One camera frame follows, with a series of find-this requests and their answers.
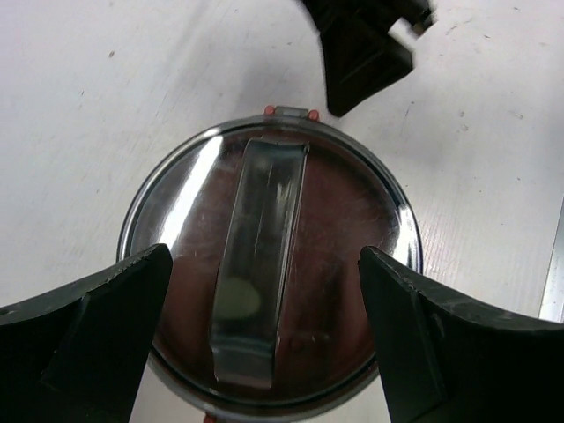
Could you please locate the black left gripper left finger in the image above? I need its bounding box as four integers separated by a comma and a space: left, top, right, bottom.
1, 244, 173, 422

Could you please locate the grey lid with handle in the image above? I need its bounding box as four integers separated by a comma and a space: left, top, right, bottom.
116, 106, 423, 422

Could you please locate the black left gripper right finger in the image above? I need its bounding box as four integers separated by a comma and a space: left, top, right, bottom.
359, 247, 563, 422

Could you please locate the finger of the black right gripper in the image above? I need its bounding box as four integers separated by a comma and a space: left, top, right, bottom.
301, 0, 434, 117

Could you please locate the dark red lid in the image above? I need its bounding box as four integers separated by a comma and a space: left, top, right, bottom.
157, 149, 396, 400

